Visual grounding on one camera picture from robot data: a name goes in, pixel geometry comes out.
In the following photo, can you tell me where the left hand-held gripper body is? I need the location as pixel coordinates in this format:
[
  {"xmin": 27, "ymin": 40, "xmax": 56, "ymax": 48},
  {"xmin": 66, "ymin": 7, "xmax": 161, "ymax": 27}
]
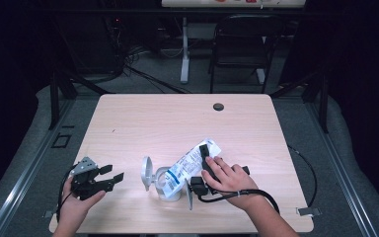
[{"xmin": 69, "ymin": 156, "xmax": 116, "ymax": 201}]

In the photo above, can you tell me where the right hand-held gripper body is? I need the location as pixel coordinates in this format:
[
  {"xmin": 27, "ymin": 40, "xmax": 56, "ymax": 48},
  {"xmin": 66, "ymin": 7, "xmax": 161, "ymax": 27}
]
[{"xmin": 185, "ymin": 165, "xmax": 251, "ymax": 211}]

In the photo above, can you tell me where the person's left hand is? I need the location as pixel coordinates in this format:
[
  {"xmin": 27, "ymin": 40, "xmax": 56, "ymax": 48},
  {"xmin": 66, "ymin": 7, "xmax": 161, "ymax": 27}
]
[{"xmin": 56, "ymin": 177, "xmax": 107, "ymax": 228}]

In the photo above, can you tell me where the person's right hand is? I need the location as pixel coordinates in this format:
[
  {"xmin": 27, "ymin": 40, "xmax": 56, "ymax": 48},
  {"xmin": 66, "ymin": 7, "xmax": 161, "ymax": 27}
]
[{"xmin": 200, "ymin": 155, "xmax": 262, "ymax": 212}]

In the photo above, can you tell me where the black metal stand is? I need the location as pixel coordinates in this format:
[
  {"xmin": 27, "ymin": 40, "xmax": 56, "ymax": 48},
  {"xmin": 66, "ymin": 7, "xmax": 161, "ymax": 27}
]
[
  {"xmin": 48, "ymin": 70, "xmax": 116, "ymax": 130},
  {"xmin": 269, "ymin": 70, "xmax": 330, "ymax": 134}
]

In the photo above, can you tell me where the white desk leg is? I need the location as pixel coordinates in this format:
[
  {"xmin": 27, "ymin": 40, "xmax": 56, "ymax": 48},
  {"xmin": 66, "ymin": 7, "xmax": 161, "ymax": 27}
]
[
  {"xmin": 256, "ymin": 67, "xmax": 266, "ymax": 85},
  {"xmin": 180, "ymin": 16, "xmax": 190, "ymax": 85}
]

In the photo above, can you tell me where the black folding chair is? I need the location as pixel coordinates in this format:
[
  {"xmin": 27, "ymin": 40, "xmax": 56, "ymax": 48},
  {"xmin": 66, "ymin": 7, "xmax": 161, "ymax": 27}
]
[{"xmin": 207, "ymin": 13, "xmax": 285, "ymax": 94}]

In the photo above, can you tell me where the dark equipment cabinet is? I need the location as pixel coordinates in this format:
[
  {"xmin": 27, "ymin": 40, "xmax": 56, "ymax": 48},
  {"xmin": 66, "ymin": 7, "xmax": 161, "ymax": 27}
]
[{"xmin": 55, "ymin": 13, "xmax": 126, "ymax": 75}]

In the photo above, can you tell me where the left hand-held gripper cable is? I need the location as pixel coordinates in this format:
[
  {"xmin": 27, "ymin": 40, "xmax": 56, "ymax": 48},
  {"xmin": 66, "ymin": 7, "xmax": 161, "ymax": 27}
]
[{"xmin": 55, "ymin": 163, "xmax": 80, "ymax": 222}]

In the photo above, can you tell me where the hand-held gripper cable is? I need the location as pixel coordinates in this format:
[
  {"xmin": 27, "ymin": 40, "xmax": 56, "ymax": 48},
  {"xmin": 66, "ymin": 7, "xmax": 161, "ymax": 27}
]
[
  {"xmin": 195, "ymin": 188, "xmax": 281, "ymax": 214},
  {"xmin": 55, "ymin": 163, "xmax": 80, "ymax": 222}
]

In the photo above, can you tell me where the right hand-held gripper cable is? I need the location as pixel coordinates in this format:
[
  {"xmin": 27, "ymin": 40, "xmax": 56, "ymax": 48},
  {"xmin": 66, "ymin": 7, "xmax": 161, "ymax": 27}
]
[{"xmin": 195, "ymin": 188, "xmax": 281, "ymax": 214}]

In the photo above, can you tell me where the aluminium floor rail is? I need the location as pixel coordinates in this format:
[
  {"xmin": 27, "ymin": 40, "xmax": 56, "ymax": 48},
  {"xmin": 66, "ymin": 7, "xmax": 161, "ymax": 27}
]
[
  {"xmin": 0, "ymin": 98, "xmax": 77, "ymax": 237},
  {"xmin": 304, "ymin": 98, "xmax": 379, "ymax": 237}
]

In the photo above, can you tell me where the black floor cable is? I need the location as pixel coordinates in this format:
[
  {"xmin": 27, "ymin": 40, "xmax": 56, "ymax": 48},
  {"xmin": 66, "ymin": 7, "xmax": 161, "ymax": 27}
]
[{"xmin": 123, "ymin": 63, "xmax": 191, "ymax": 95}]

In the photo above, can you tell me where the thin black cable beside table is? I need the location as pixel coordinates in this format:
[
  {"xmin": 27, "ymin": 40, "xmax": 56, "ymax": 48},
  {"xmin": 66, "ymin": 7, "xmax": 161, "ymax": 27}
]
[{"xmin": 287, "ymin": 144, "xmax": 318, "ymax": 208}]

